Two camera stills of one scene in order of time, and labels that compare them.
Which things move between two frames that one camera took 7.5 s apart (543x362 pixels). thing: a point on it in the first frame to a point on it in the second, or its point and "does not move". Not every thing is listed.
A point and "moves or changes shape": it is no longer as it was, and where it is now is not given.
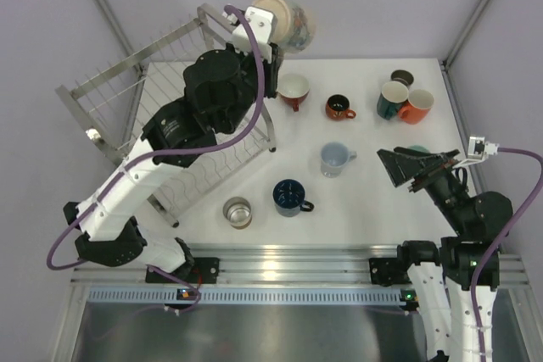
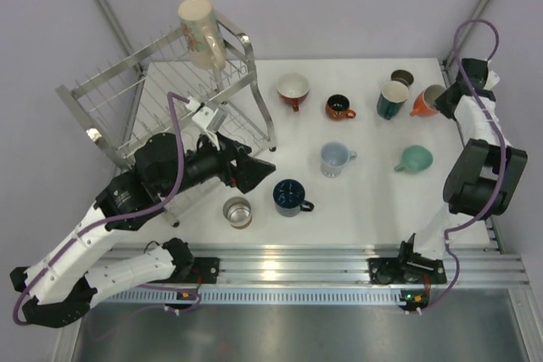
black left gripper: [270, 69] to [250, 170]
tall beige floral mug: [296, 25] to [203, 33]
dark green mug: [392, 94] does not move
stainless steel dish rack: [117, 99] does not move
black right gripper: [404, 167] to [441, 104]
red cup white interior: [293, 88] does not move
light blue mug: [334, 156] does not move
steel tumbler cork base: [238, 211] does not move
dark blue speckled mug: [289, 198] does not move
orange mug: [417, 108] moves or changes shape
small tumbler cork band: [403, 76] does not move
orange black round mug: [338, 108] does not move
